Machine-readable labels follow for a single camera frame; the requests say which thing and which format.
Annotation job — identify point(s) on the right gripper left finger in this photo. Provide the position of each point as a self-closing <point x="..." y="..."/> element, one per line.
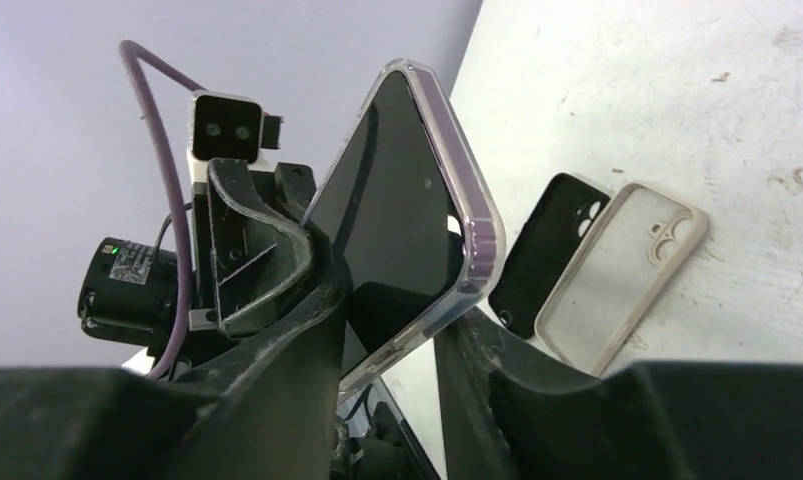
<point x="266" y="409"/>

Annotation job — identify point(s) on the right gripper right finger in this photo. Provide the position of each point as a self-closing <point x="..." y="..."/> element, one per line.
<point x="510" y="411"/>

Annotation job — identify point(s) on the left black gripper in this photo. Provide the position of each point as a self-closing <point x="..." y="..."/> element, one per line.
<point x="254" y="260"/>

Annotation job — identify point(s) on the phone pink case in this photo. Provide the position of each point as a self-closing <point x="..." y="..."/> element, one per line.
<point x="627" y="256"/>
<point x="409" y="214"/>

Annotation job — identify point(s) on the black phone case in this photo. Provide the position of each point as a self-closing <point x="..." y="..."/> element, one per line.
<point x="545" y="245"/>

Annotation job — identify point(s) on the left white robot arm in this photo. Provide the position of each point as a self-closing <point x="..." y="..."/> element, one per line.
<point x="130" y="295"/>

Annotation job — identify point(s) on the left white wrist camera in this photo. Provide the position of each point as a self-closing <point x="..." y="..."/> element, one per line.
<point x="229" y="126"/>

